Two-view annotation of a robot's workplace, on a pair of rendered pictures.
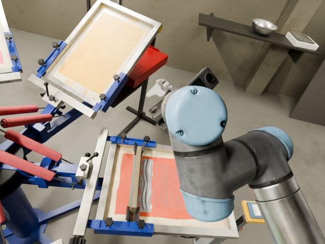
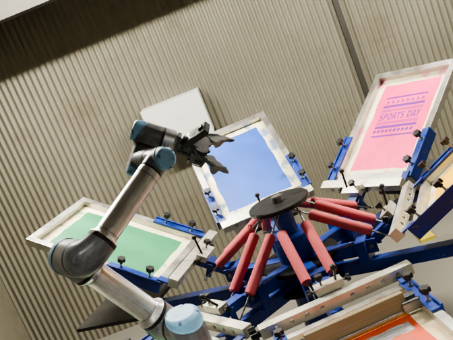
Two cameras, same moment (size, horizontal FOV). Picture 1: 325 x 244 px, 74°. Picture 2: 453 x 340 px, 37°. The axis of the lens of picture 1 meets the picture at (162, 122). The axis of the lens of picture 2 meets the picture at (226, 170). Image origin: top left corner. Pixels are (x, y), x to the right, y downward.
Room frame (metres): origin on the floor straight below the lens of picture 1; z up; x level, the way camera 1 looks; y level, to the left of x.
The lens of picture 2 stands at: (0.73, -2.27, 2.25)
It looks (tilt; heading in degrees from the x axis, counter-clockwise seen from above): 12 degrees down; 97
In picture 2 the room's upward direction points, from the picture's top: 22 degrees counter-clockwise
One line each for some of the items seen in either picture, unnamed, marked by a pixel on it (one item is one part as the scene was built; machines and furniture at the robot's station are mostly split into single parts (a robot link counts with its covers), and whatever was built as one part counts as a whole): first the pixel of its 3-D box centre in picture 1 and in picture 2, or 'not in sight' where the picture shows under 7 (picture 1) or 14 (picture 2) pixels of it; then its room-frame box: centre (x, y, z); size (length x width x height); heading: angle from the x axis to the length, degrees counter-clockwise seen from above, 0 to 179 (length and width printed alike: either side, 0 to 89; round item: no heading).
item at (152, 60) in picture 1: (132, 60); not in sight; (1.85, 0.44, 1.06); 0.61 x 0.46 x 0.12; 161
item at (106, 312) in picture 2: not in sight; (193, 297); (-0.13, 1.11, 0.91); 1.34 x 0.41 x 0.08; 161
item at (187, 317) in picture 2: not in sight; (187, 328); (0.16, -0.28, 1.37); 0.13 x 0.12 x 0.14; 131
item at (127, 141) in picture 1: (134, 144); (421, 299); (0.93, 0.15, 0.97); 0.30 x 0.05 x 0.07; 101
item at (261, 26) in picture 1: (262, 28); not in sight; (3.36, -1.01, 1.22); 0.36 x 0.36 x 0.13
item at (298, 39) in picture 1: (302, 40); not in sight; (3.39, -1.62, 1.20); 0.38 x 0.36 x 0.10; 94
